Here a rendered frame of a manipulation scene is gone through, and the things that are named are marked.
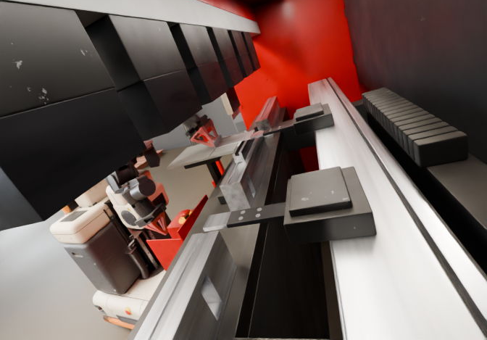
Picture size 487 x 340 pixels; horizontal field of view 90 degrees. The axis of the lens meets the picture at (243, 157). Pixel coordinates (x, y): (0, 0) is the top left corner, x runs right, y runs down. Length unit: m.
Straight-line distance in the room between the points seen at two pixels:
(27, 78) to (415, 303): 0.39
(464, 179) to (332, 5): 1.33
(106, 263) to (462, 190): 1.54
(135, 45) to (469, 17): 0.51
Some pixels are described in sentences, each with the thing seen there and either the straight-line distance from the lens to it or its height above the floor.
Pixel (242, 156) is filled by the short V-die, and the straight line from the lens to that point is 0.72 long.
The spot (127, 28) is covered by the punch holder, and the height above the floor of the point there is 1.32.
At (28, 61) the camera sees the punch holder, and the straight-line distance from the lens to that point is 0.28.
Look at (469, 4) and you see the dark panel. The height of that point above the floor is 1.19.
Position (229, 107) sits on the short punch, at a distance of 0.76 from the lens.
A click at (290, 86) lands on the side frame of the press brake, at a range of 1.63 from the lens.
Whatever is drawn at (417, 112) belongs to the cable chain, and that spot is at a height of 1.04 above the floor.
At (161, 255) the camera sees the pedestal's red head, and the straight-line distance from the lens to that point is 0.95.
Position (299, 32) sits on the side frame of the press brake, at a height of 1.26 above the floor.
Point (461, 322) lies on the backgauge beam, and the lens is 0.30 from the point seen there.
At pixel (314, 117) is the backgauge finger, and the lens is 0.72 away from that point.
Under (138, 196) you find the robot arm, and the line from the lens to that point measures 0.83.
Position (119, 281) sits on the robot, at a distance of 1.69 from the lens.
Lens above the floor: 1.23
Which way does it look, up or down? 20 degrees down
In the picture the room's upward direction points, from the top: 21 degrees counter-clockwise
